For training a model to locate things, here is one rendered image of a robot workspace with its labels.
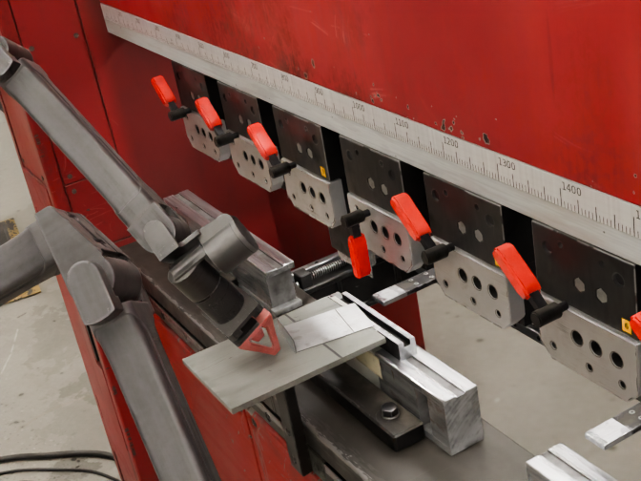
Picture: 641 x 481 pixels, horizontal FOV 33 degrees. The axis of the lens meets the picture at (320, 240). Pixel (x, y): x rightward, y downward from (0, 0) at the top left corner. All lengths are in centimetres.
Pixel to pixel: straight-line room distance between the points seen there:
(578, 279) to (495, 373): 219
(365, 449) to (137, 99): 105
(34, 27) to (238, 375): 96
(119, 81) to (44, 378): 170
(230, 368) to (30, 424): 203
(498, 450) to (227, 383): 40
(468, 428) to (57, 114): 75
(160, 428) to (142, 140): 128
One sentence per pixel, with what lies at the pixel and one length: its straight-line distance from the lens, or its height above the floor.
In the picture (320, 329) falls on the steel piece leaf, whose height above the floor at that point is 100.
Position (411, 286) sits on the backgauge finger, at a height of 100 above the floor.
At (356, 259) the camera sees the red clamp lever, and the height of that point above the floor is 118.
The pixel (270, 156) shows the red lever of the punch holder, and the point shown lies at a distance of 161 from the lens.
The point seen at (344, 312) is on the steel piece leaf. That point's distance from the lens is 171.
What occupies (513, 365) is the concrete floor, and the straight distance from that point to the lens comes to 333.
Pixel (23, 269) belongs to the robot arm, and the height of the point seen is 135.
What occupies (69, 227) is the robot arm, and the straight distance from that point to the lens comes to 122.
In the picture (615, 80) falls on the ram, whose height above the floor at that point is 152.
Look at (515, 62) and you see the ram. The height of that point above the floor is 151.
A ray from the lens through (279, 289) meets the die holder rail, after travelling 199.
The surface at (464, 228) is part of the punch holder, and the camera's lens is 127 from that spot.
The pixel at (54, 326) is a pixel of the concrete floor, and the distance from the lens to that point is 414.
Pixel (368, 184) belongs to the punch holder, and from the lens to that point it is 143.
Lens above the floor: 185
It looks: 26 degrees down
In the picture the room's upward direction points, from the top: 11 degrees counter-clockwise
